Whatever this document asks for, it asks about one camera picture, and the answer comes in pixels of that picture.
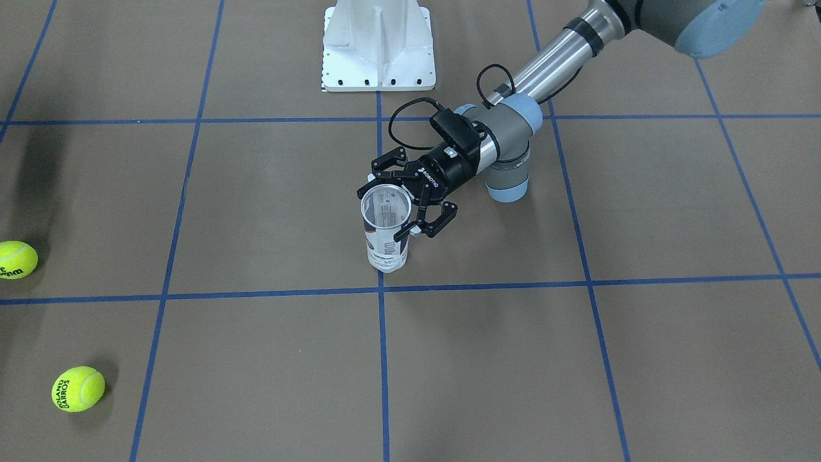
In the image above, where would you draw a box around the Wilson yellow tennis ball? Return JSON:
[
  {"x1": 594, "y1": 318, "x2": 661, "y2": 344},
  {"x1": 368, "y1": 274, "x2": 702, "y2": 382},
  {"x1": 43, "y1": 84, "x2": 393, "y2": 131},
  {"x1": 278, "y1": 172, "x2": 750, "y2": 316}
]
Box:
[{"x1": 1, "y1": 241, "x2": 39, "y2": 280}]

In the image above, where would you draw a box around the Roland Garros yellow tennis ball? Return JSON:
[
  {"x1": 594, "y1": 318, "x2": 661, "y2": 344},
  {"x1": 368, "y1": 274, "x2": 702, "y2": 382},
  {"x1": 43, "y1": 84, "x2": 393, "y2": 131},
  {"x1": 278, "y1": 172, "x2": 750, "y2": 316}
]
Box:
[{"x1": 50, "y1": 366, "x2": 106, "y2": 413}]

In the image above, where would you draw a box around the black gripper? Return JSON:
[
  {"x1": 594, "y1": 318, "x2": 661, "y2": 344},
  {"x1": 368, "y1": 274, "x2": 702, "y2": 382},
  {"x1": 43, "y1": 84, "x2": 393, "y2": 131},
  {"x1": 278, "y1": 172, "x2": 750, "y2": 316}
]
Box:
[{"x1": 357, "y1": 144, "x2": 480, "y2": 242}]

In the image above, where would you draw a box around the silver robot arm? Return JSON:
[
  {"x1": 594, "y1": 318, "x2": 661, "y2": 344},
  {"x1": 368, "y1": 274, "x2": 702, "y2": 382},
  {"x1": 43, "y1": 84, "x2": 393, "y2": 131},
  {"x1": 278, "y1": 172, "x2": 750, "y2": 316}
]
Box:
[{"x1": 357, "y1": 1, "x2": 763, "y2": 243}]

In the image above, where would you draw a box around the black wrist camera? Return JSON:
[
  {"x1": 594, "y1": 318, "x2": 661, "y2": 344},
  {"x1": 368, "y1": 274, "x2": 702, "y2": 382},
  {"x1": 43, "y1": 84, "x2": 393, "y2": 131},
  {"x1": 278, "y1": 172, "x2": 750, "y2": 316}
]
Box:
[{"x1": 429, "y1": 108, "x2": 482, "y2": 162}]

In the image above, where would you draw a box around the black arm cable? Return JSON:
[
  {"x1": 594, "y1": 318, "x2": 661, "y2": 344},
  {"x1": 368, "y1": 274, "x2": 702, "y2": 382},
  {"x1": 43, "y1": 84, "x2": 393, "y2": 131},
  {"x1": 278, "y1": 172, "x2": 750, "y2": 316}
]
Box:
[{"x1": 388, "y1": 64, "x2": 584, "y2": 150}]

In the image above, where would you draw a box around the clear plastic tennis ball can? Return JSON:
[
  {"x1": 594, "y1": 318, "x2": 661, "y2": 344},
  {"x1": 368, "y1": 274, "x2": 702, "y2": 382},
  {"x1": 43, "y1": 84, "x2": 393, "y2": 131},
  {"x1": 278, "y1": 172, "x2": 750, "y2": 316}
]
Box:
[{"x1": 360, "y1": 184, "x2": 412, "y2": 274}]

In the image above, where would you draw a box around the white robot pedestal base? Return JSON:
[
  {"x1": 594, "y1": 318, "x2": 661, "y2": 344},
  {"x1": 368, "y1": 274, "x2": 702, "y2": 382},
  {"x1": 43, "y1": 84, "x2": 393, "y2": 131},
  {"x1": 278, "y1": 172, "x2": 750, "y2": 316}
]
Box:
[{"x1": 321, "y1": 1, "x2": 437, "y2": 92}]

